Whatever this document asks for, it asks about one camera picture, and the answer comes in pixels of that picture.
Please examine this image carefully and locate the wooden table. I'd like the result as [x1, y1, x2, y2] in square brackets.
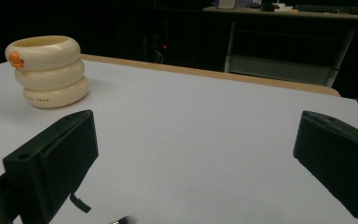
[80, 53, 342, 98]

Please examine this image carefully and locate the white table mat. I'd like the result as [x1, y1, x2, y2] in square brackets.
[0, 59, 358, 224]

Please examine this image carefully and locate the cream ringed pen holder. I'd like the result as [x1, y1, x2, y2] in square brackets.
[4, 35, 90, 109]

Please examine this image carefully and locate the white box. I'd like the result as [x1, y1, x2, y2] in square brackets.
[214, 0, 254, 9]

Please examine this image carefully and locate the white metal table frame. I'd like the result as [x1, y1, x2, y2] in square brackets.
[202, 6, 358, 88]

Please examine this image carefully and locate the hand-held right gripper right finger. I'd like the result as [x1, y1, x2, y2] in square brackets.
[293, 110, 358, 224]

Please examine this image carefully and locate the dark keyboard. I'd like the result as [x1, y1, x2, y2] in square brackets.
[293, 3, 358, 16]

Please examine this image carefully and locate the small black device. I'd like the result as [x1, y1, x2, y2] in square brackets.
[259, 3, 282, 12]

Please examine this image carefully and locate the black computer tower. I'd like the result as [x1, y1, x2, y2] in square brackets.
[141, 17, 176, 64]

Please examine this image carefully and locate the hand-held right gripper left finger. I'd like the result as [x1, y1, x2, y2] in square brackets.
[2, 109, 100, 224]

